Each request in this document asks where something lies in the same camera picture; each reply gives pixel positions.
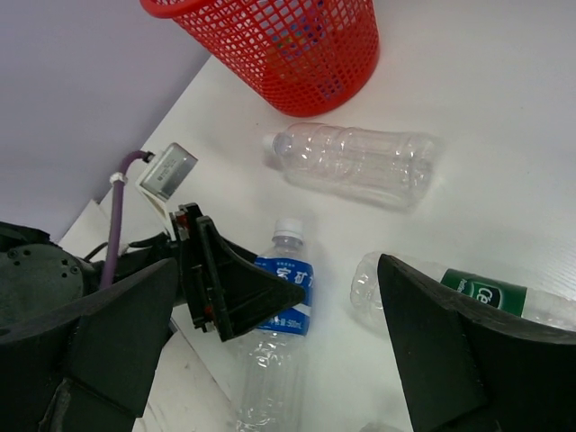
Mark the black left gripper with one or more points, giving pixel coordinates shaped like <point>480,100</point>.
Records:
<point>217,280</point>

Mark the blue label clear bottle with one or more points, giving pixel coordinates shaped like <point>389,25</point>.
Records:
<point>268,394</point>

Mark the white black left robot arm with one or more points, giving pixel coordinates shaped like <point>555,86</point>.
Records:
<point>37,276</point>

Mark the clear unlabelled plastic bottle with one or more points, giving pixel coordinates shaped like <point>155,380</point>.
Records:
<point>389,169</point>

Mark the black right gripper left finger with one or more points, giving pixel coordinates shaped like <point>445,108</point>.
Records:
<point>89,365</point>

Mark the red mesh plastic basket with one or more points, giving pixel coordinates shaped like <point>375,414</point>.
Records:
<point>305,58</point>

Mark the green label clear bottle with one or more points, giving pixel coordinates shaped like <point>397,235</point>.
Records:
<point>527,303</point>

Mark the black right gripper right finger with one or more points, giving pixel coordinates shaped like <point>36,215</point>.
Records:
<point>466,366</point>

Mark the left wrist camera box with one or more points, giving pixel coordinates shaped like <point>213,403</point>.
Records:
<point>161,178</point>

